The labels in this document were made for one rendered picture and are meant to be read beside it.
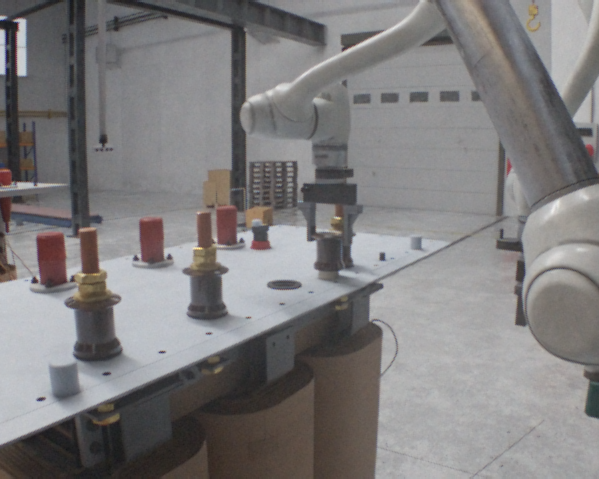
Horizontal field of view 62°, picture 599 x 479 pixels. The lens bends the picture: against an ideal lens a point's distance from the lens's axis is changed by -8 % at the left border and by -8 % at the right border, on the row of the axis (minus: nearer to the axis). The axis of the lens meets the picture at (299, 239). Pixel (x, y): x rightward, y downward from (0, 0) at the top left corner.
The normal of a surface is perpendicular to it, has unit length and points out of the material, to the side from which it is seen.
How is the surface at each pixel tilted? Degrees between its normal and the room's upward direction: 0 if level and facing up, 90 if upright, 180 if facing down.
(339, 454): 90
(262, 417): 90
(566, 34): 90
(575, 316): 95
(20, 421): 11
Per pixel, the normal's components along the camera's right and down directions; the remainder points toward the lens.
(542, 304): -0.75, 0.22
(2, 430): 0.16, -0.95
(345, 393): 0.51, 0.15
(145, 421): 0.83, 0.09
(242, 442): 0.25, 0.16
